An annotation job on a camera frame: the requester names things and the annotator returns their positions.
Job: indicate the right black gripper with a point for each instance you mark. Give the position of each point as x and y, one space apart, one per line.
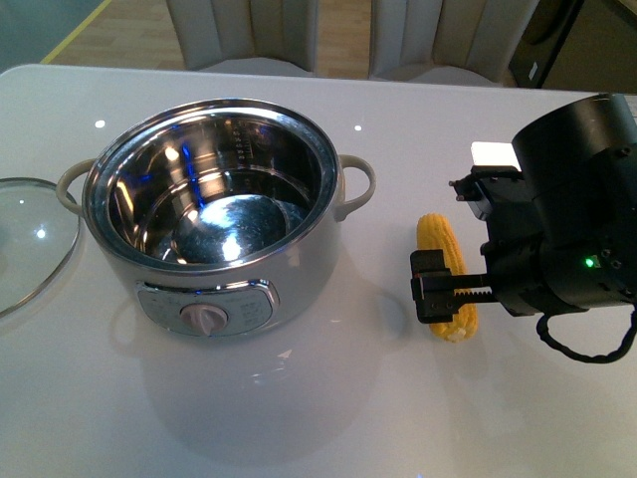
537 241

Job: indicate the yellow corn cob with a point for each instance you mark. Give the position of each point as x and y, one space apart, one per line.
434 231

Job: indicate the glass pot lid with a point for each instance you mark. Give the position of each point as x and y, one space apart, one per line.
38 237

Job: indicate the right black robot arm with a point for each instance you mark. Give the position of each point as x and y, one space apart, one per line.
591 145

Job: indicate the white electric cooking pot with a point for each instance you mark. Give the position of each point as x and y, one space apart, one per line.
223 216

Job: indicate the right beige upholstered chair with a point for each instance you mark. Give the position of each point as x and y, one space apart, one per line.
458 43

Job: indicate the beige upholstered chair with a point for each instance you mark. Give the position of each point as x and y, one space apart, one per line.
259 37
458 43

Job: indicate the black appliance cabinet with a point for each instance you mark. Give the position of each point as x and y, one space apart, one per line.
542 41

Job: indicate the left beige upholstered chair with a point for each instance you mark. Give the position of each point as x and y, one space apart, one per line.
259 37

